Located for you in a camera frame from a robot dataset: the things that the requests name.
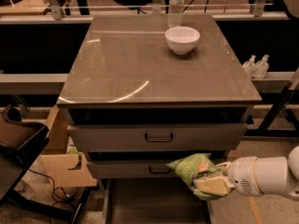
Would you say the grey drawer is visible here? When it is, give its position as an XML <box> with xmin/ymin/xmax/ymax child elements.
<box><xmin>67</xmin><ymin>123</ymin><xmax>247</xmax><ymax>152</ymax></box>
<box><xmin>87</xmin><ymin>160</ymin><xmax>177</xmax><ymax>179</ymax></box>

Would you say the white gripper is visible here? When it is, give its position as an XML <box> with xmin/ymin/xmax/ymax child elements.
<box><xmin>193</xmin><ymin>156</ymin><xmax>263</xmax><ymax>197</ymax></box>

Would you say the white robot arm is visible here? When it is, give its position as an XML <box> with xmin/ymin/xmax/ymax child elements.
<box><xmin>192</xmin><ymin>0</ymin><xmax>299</xmax><ymax>201</ymax></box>

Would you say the left clear pump bottle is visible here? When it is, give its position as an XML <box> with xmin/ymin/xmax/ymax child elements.
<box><xmin>242</xmin><ymin>55</ymin><xmax>256</xmax><ymax>77</ymax></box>

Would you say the open bottom drawer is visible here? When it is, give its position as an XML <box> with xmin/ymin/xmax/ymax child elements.
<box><xmin>102</xmin><ymin>178</ymin><xmax>211</xmax><ymax>224</ymax></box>

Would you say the black metal stand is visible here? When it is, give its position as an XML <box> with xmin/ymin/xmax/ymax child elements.
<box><xmin>245</xmin><ymin>72</ymin><xmax>299</xmax><ymax>138</ymax></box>

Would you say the top grey drawer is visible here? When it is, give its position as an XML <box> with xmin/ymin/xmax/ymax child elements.
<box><xmin>67</xmin><ymin>123</ymin><xmax>247</xmax><ymax>152</ymax></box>

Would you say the brown cardboard box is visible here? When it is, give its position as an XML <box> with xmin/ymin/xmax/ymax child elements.
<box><xmin>41</xmin><ymin>105</ymin><xmax>97</xmax><ymax>188</ymax></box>

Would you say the middle grey drawer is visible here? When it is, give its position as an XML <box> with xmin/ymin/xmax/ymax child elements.
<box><xmin>87</xmin><ymin>160</ymin><xmax>177</xmax><ymax>179</ymax></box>

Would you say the dark brown chair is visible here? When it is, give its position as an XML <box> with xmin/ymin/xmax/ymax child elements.
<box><xmin>0</xmin><ymin>106</ymin><xmax>49</xmax><ymax>203</ymax></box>

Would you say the grey drawer cabinet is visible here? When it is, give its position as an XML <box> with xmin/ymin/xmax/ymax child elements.
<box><xmin>56</xmin><ymin>14</ymin><xmax>263</xmax><ymax>224</ymax></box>

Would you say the green jalapeno chip bag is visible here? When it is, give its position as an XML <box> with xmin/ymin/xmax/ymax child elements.
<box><xmin>167</xmin><ymin>153</ymin><xmax>228</xmax><ymax>201</ymax></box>

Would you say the black cable on floor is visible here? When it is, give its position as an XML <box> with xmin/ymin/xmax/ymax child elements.
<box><xmin>28</xmin><ymin>168</ymin><xmax>79</xmax><ymax>212</ymax></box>

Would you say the clear plastic water bottle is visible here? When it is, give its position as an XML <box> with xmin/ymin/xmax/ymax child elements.
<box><xmin>167</xmin><ymin>0</ymin><xmax>185</xmax><ymax>28</ymax></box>

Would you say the metal guard rail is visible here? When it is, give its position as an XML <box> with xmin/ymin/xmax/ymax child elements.
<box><xmin>0</xmin><ymin>0</ymin><xmax>288</xmax><ymax>23</ymax></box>

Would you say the white ceramic bowl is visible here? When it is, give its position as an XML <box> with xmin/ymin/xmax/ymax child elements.
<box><xmin>165</xmin><ymin>26</ymin><xmax>200</xmax><ymax>55</ymax></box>

